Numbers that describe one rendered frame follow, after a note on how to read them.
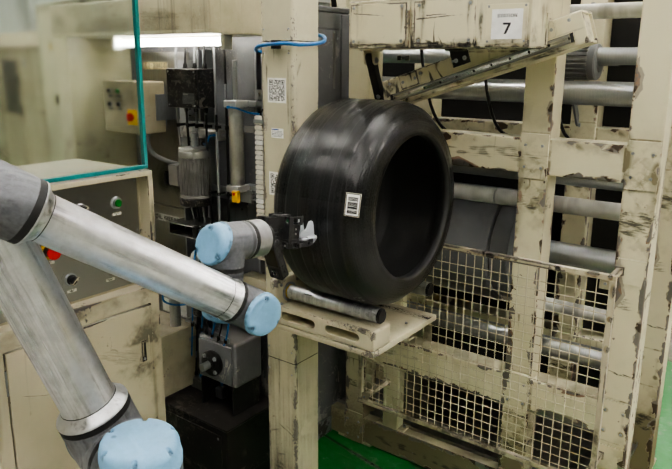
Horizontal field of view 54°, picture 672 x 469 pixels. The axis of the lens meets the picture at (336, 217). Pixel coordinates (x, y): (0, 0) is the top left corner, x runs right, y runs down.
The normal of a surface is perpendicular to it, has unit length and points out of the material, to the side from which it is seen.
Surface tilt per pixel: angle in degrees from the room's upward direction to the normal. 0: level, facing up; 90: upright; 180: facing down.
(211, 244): 78
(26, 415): 90
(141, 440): 4
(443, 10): 90
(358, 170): 69
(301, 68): 90
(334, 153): 54
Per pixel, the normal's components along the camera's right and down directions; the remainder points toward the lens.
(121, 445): 0.03, -0.96
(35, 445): 0.80, 0.14
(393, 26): -0.60, 0.18
